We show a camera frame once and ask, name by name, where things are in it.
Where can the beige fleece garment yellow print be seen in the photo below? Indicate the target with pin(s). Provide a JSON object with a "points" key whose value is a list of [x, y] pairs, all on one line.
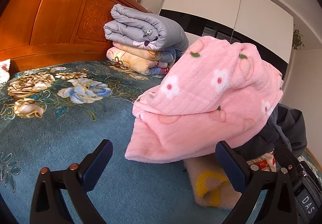
{"points": [[208, 183]]}

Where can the dark grey garment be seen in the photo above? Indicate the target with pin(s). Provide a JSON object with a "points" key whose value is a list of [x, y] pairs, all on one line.
{"points": [[286, 128]]}

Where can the carved wooden headboard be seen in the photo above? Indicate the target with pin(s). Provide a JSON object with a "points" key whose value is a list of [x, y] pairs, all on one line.
{"points": [[50, 17]]}

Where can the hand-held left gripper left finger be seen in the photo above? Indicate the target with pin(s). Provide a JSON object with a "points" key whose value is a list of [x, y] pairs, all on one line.
{"points": [[99, 161]]}

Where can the grey folded quilt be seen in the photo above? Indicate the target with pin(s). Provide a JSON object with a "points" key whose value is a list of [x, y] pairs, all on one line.
{"points": [[148, 27]]}

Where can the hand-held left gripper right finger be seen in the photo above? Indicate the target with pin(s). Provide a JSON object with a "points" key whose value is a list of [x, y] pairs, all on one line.
{"points": [[230, 163]]}

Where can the peach floral folded blanket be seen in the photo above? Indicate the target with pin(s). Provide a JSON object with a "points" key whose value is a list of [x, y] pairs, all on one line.
{"points": [[128, 59]]}

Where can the white and black wardrobe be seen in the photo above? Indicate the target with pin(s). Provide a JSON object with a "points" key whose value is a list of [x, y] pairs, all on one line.
{"points": [[226, 10]]}

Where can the teal floral blanket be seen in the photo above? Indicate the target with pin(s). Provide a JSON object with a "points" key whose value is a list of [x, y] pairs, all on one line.
{"points": [[63, 118]]}

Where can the pink and white towel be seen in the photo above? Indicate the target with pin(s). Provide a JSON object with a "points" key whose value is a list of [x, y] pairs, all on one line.
{"points": [[4, 71]]}

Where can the red printed cloth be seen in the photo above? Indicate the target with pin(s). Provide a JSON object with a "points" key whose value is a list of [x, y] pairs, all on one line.
{"points": [[264, 161]]}

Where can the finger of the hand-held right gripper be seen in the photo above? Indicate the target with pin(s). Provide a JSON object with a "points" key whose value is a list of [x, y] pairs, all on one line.
{"points": [[286, 156]]}

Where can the blue patterned folded blanket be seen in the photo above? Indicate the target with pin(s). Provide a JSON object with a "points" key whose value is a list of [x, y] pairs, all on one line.
{"points": [[167, 56]]}

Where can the pink floral fleece garment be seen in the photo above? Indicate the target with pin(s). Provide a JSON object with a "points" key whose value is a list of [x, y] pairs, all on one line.
{"points": [[201, 103]]}

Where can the green potted plant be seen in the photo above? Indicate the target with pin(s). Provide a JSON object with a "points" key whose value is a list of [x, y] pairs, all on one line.
{"points": [[297, 40]]}

